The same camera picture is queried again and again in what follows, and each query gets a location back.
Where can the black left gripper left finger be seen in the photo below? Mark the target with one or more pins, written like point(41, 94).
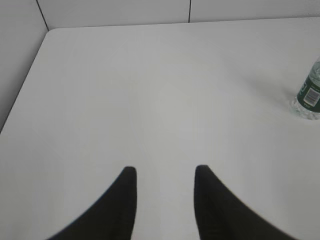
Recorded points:
point(111, 217)

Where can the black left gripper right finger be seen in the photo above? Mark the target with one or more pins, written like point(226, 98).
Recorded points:
point(220, 215)

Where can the clear cestbon water bottle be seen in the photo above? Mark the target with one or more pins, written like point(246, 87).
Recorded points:
point(306, 104)

